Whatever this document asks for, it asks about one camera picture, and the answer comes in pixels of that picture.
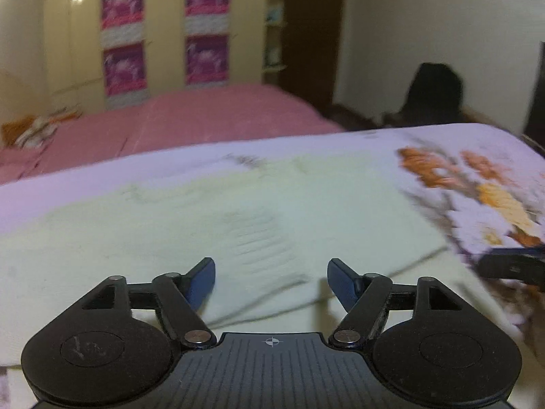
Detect orange white patterned pillow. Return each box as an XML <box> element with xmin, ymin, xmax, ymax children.
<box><xmin>1</xmin><ymin>109</ymin><xmax>83</xmax><ymax>149</ymax></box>

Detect cream open shelf unit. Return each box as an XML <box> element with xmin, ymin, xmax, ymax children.
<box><xmin>262</xmin><ymin>0</ymin><xmax>287</xmax><ymax>86</ymax></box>

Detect magenta poster lower left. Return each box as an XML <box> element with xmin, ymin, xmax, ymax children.
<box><xmin>103</xmin><ymin>43</ymin><xmax>148</xmax><ymax>97</ymax></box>

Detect pink checked bed cover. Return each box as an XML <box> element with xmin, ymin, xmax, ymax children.
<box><xmin>1</xmin><ymin>84</ymin><xmax>340</xmax><ymax>184</ymax></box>

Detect cream knitted small garment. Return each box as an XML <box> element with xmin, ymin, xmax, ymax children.
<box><xmin>1</xmin><ymin>152</ymin><xmax>513</xmax><ymax>366</ymax></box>

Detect black chair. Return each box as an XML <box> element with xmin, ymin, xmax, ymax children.
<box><xmin>399</xmin><ymin>63</ymin><xmax>465</xmax><ymax>126</ymax></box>

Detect lilac floral bed sheet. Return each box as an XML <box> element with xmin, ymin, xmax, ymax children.
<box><xmin>0</xmin><ymin>122</ymin><xmax>545</xmax><ymax>409</ymax></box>

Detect cream wardrobe with doors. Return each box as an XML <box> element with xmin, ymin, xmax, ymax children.
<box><xmin>43</xmin><ymin>0</ymin><xmax>266</xmax><ymax>113</ymax></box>

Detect magenta poster lower right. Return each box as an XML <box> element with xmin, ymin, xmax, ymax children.
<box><xmin>186</xmin><ymin>35</ymin><xmax>229</xmax><ymax>86</ymax></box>

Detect magenta poster upper left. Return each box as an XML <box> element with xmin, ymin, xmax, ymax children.
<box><xmin>101</xmin><ymin>0</ymin><xmax>145</xmax><ymax>30</ymax></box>

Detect dark brown wooden door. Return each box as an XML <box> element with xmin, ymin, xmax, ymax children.
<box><xmin>279</xmin><ymin>0</ymin><xmax>344</xmax><ymax>112</ymax></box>

